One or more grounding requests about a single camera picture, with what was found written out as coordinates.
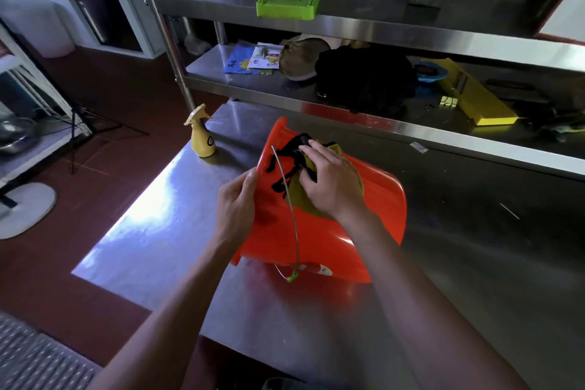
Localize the person's left hand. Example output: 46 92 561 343
214 168 259 249

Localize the person's right hand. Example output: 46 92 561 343
298 140 366 221

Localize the yellow cloth with black pattern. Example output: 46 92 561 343
267 133 365 221

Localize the orange plastic bucket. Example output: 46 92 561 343
230 116 408 284

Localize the person's right forearm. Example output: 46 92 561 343
337 211 532 390

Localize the person's left forearm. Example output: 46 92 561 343
87 234 240 390

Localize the yellow spray bottle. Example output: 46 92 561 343
184 104 217 158

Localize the black cloth bundle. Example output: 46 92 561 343
314 44 419 119

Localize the khaki cap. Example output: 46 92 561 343
278 36 333 83

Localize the white printed leaflet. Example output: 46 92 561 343
248 43 284 71

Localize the stainless steel shelf rack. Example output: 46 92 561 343
128 0 585 182

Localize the blue paper sheet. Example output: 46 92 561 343
222 41 275 76

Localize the blue round dish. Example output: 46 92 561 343
413 61 449 84

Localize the yellow vegetable slicer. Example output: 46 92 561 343
422 58 520 126

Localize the black tripod stand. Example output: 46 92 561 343
46 102 150 176

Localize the white framed glass door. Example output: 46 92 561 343
33 0 166 60

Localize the white round fan base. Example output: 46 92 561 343
0 182 58 241

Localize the metal bowl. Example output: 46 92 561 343
0 117 41 158

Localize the white plastic bin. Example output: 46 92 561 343
0 0 76 59

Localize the grey ribbed floor mat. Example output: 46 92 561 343
0 311 103 390

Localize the white wire rack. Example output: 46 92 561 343
0 19 94 191

